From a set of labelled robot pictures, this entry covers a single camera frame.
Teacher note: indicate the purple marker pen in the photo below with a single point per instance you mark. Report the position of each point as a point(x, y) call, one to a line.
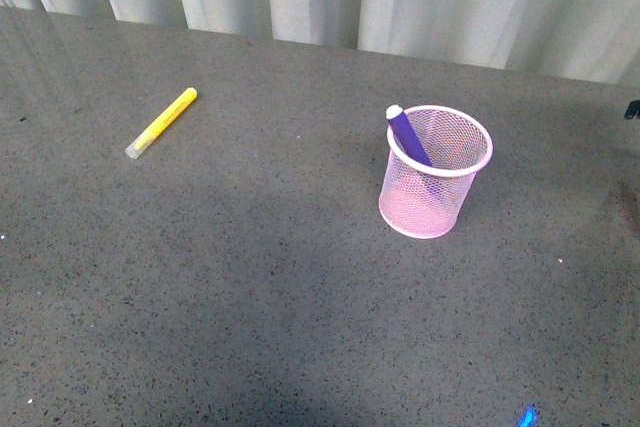
point(401, 127)

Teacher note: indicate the pink mesh pen cup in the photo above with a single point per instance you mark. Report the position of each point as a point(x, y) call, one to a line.
point(458, 146)

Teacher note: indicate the yellow highlighter pen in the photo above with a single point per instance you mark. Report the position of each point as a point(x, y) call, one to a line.
point(154, 130)

